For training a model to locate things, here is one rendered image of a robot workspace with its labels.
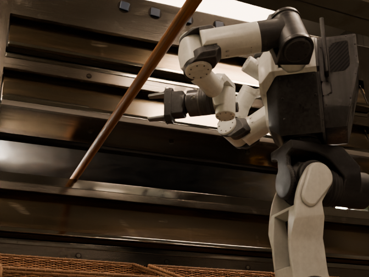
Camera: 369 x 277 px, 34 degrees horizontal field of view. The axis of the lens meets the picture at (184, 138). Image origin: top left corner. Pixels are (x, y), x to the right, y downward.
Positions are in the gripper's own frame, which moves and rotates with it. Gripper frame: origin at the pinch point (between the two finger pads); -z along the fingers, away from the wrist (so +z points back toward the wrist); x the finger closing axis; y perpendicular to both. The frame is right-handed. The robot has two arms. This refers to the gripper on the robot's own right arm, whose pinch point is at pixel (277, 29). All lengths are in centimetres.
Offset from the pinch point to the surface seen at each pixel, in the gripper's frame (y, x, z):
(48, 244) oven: 67, 10, 102
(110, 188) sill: 62, 0, 70
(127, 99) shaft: -6, 47, 78
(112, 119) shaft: 9, 40, 77
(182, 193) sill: 49, -26, 56
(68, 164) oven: 97, 5, 57
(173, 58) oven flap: 60, 2, -2
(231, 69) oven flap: 48, -23, -13
